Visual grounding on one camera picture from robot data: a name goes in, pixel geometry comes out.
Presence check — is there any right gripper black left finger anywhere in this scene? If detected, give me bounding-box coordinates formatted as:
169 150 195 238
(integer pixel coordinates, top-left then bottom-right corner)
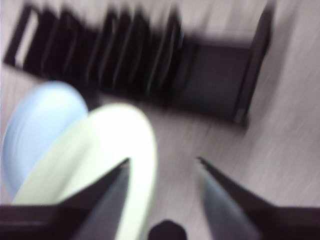
0 157 131 240

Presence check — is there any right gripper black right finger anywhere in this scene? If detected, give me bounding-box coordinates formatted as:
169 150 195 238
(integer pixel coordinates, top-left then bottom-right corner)
196 156 320 240

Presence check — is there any green round plate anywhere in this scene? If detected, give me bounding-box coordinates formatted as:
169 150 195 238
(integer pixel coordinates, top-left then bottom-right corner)
11 102 159 240

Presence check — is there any blue round plate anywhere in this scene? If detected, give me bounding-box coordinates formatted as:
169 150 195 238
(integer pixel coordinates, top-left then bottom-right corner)
1 80 89 199

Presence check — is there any black plate rack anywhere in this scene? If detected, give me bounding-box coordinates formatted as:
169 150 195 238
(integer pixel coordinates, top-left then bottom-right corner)
1 1 276 130

